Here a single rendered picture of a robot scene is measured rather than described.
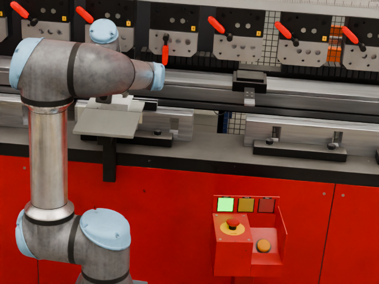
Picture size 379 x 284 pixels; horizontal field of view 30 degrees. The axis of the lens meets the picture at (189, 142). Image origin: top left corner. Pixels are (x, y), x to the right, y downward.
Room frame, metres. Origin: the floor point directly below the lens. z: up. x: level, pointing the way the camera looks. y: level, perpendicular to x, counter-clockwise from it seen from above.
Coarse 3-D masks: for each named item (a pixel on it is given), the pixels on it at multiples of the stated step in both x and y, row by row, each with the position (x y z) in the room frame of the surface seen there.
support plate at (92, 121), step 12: (132, 108) 2.07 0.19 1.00; (84, 120) 1.96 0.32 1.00; (96, 120) 1.96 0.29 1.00; (108, 120) 1.97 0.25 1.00; (120, 120) 1.97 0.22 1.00; (132, 120) 1.98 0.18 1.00; (84, 132) 1.88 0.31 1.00; (96, 132) 1.88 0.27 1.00; (108, 132) 1.88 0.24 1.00; (120, 132) 1.89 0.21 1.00; (132, 132) 1.89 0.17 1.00
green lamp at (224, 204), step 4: (220, 200) 1.83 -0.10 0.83; (224, 200) 1.83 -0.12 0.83; (228, 200) 1.83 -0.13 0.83; (232, 200) 1.83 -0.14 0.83; (220, 204) 1.83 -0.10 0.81; (224, 204) 1.83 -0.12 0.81; (228, 204) 1.83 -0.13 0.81; (232, 204) 1.83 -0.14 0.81; (220, 208) 1.83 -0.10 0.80; (224, 208) 1.83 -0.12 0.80; (228, 208) 1.83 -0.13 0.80
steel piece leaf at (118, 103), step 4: (112, 100) 2.12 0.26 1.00; (116, 100) 2.12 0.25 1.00; (120, 100) 2.13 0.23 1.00; (124, 100) 2.13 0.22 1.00; (128, 100) 2.13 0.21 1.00; (104, 104) 2.05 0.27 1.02; (108, 104) 2.05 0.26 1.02; (112, 104) 2.05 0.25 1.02; (116, 104) 2.05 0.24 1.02; (120, 104) 2.05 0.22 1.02; (124, 104) 2.05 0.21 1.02; (128, 104) 2.10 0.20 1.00; (104, 108) 2.05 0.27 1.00; (108, 108) 2.05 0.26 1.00; (112, 108) 2.05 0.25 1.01; (116, 108) 2.05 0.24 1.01; (120, 108) 2.05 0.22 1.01; (124, 108) 2.05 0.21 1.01; (128, 108) 2.07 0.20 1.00
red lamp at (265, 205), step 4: (260, 200) 1.84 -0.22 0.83; (264, 200) 1.84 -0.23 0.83; (268, 200) 1.84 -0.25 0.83; (272, 200) 1.84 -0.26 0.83; (260, 204) 1.84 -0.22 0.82; (264, 204) 1.84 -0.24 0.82; (268, 204) 1.84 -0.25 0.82; (272, 204) 1.84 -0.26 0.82; (260, 208) 1.84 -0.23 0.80; (264, 208) 1.84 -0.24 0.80; (268, 208) 1.84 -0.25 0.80; (272, 208) 1.84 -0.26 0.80
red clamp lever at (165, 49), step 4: (164, 36) 2.06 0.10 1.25; (168, 36) 2.07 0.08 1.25; (164, 40) 2.06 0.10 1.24; (164, 44) 2.07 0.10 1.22; (164, 48) 2.07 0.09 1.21; (168, 48) 2.08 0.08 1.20; (164, 52) 2.07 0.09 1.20; (168, 52) 2.08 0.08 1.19; (164, 56) 2.07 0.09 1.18; (164, 60) 2.07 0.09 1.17; (164, 64) 2.07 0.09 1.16
